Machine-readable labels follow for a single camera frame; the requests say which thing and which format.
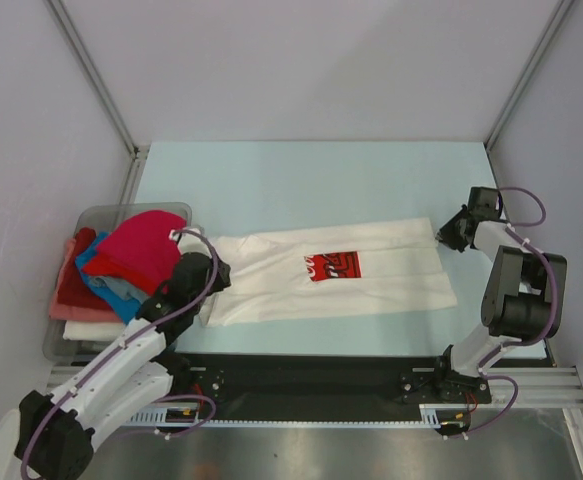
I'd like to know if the white t-shirt with red print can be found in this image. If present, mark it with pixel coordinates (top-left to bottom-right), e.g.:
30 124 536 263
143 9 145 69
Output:
200 218 457 327

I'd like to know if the white folded t-shirt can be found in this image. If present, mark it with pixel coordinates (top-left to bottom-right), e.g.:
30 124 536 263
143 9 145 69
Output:
63 321 126 342

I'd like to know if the left aluminium frame post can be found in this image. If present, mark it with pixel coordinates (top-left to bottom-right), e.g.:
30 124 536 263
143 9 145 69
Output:
44 0 150 204

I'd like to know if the clear plastic bin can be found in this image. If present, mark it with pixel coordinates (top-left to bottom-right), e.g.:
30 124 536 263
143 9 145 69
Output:
42 202 192 364

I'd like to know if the white slotted cable duct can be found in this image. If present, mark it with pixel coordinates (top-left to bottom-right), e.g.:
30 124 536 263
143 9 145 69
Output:
123 405 470 435

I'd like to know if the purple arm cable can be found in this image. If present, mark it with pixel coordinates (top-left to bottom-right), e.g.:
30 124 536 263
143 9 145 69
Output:
440 186 560 441
20 227 220 480

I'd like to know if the dark red folded t-shirt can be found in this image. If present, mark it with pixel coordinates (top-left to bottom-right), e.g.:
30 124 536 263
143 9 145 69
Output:
58 228 110 311

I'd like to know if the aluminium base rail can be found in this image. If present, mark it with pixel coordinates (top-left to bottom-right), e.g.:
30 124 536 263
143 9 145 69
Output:
40 364 583 480

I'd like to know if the aluminium frame post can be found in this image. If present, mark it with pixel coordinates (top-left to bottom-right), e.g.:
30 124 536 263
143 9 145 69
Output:
484 0 579 155
44 0 150 204

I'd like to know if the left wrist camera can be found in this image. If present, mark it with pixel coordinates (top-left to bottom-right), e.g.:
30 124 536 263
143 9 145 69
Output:
169 227 207 254

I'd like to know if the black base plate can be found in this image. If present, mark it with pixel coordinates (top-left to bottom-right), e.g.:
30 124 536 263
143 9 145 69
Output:
184 353 492 420

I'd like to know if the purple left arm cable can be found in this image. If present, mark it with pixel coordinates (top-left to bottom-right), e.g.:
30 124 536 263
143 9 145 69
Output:
20 227 220 480

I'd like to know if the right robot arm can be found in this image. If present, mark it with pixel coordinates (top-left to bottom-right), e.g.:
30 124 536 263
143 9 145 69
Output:
432 187 568 402

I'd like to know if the pink folded t-shirt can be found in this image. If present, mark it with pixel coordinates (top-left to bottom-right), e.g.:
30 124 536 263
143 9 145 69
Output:
48 239 122 324

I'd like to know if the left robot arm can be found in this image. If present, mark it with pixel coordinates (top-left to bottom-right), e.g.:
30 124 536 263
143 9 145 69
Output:
14 251 230 479

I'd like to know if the magenta t-shirt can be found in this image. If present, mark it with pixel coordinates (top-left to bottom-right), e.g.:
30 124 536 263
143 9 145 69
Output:
96 210 187 294

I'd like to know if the right aluminium frame post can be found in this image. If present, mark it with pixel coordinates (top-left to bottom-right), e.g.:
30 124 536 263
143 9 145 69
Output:
484 0 579 155

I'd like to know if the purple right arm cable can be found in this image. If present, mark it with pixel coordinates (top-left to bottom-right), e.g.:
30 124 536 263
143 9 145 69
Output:
440 186 560 441

